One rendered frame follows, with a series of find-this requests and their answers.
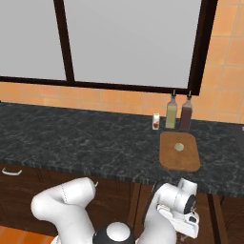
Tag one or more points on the brown wooden cutting board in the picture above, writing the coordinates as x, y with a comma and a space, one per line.
179, 152

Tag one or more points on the dark wooden cupboard door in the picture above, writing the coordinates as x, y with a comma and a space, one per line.
178, 203

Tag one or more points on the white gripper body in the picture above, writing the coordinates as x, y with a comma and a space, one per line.
181, 226

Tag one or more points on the small white carton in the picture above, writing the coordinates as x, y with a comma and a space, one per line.
155, 121

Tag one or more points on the dark wooden drawer front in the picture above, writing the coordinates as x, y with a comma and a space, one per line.
28, 187

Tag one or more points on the dark red vinegar bottle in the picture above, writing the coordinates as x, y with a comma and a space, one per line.
186, 117

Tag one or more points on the dark framed window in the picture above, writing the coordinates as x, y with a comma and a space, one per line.
127, 41

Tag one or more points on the yellow oil bottle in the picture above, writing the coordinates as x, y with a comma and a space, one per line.
171, 116

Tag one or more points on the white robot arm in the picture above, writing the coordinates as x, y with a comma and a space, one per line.
66, 206

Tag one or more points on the pale garlic bulb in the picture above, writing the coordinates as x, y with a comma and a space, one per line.
179, 146

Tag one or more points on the dark wooden cabinet front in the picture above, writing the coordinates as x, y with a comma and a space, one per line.
232, 219

